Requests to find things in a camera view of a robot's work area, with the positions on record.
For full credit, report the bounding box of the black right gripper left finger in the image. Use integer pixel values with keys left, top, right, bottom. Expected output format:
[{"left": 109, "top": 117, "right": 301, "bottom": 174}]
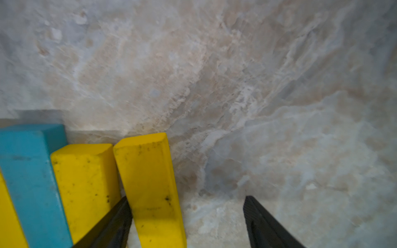
[{"left": 73, "top": 197, "right": 133, "bottom": 248}]

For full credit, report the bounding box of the yellow block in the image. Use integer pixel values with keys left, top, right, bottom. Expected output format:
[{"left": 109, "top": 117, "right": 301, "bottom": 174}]
[
  {"left": 113, "top": 133, "right": 187, "bottom": 248},
  {"left": 51, "top": 144, "right": 121, "bottom": 244},
  {"left": 1, "top": 175, "right": 29, "bottom": 248}
]

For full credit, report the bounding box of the teal block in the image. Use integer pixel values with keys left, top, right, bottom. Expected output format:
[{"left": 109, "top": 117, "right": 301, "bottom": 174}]
[{"left": 1, "top": 124, "right": 73, "bottom": 248}]

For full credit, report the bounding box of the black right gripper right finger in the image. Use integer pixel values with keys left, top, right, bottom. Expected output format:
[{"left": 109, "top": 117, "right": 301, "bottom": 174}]
[{"left": 243, "top": 196, "right": 305, "bottom": 248}]

